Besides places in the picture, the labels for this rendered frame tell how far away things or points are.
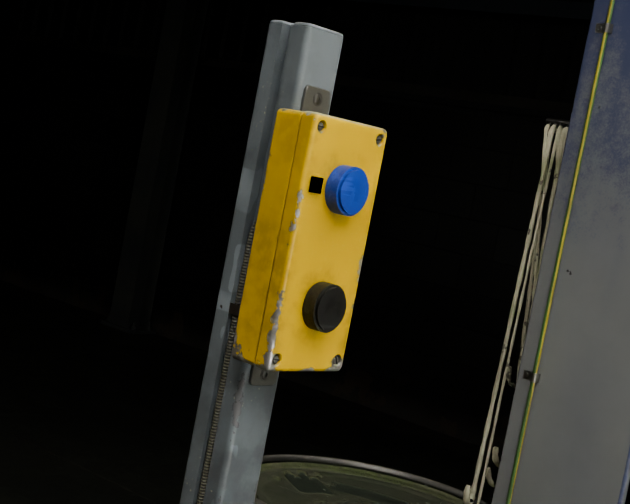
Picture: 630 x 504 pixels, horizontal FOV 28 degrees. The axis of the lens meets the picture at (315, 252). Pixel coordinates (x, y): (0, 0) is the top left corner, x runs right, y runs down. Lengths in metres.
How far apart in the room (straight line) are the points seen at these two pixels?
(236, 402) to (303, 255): 0.18
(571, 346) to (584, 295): 0.07
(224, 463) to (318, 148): 0.34
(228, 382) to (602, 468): 0.54
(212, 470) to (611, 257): 0.60
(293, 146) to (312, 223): 0.08
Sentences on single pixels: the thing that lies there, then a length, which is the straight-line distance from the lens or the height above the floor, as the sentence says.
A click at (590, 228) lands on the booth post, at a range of 1.64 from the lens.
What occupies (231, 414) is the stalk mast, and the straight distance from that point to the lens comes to 1.31.
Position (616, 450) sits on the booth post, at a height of 1.22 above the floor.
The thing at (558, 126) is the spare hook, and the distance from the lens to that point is 1.77.
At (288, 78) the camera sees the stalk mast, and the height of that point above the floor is 1.58.
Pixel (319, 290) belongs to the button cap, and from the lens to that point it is 1.25.
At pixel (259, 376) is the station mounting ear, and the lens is 1.32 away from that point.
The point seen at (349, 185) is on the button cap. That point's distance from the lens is 1.25.
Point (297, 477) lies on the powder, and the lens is 2.63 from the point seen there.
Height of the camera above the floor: 1.50
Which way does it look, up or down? 4 degrees down
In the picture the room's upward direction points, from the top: 11 degrees clockwise
